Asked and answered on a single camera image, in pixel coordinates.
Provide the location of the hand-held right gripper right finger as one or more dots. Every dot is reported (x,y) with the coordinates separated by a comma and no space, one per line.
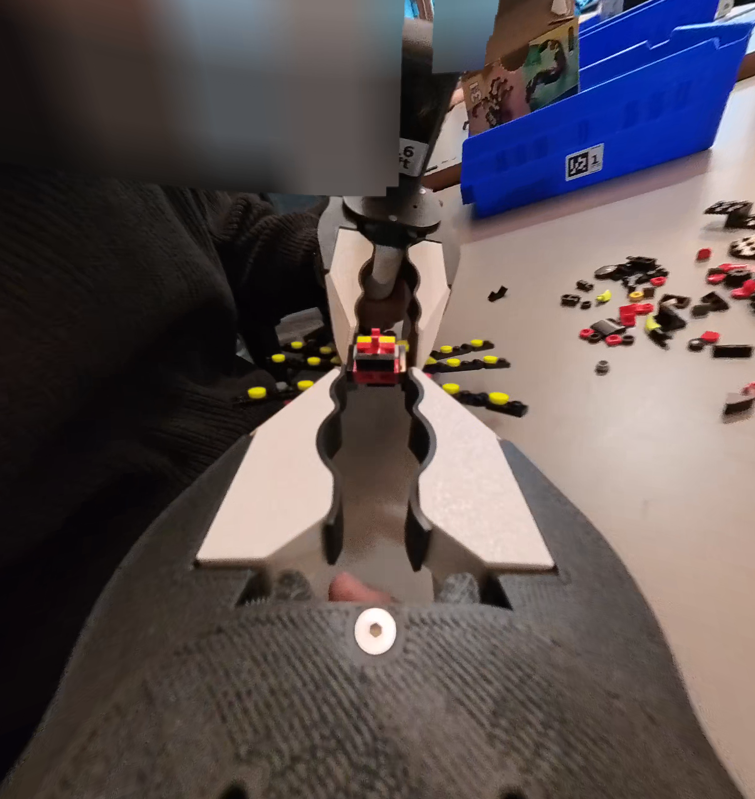
(477,499)

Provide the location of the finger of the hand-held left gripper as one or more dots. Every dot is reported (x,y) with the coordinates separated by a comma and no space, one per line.
(436,274)
(343,281)

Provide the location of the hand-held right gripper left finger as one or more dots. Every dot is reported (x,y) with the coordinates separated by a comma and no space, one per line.
(271,493)

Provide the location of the lego model with black legs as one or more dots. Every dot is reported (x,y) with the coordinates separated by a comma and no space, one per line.
(377,365)

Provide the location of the person's left forearm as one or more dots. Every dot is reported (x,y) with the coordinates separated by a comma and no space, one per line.
(265,249)

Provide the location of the printed cardboard lego box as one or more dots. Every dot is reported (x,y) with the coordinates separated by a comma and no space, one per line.
(539,75)

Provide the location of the pile of loose lego pieces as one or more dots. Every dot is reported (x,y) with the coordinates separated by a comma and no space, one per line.
(652,312)

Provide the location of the rectangular black lego plate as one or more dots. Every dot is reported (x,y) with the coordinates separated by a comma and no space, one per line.
(736,214)

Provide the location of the person's right hand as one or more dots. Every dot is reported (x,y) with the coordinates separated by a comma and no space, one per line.
(355,590)

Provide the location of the blue plastic bin with tag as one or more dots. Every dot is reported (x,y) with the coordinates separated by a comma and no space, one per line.
(539,162)

